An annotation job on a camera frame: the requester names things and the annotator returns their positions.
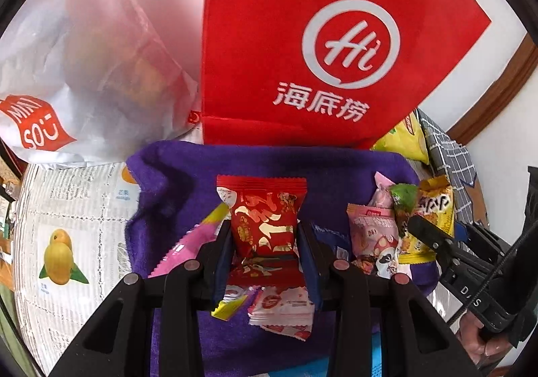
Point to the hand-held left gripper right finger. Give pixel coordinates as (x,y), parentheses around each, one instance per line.
(309,272)

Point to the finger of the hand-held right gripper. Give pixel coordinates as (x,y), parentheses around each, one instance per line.
(428,234)
(475,236)

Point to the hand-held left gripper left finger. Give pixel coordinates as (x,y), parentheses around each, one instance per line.
(220,276)

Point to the yellow snack packet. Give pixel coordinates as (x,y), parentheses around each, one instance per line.
(433,200)

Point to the small blue snack packet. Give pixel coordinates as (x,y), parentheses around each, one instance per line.
(332,240)

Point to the green snack packet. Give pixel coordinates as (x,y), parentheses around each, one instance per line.
(403,200)

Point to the large pink snack packet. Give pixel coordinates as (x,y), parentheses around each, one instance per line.
(185,246)

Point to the red snack packet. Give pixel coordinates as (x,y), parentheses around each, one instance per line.
(260,225)

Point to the person's right hand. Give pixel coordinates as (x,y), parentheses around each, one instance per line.
(483,349)

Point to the checkered folded cloth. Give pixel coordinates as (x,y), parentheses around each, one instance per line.
(445,150)

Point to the yellow chip bag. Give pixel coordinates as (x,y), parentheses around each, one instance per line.
(403,141)

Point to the purple towel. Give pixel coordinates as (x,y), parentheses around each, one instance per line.
(176,175)

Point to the red paper bag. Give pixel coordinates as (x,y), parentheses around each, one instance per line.
(260,45)

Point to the white plastic shopping bag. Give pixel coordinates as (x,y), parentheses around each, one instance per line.
(105,66)

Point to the brown wooden door frame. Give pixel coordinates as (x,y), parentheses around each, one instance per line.
(504,95)

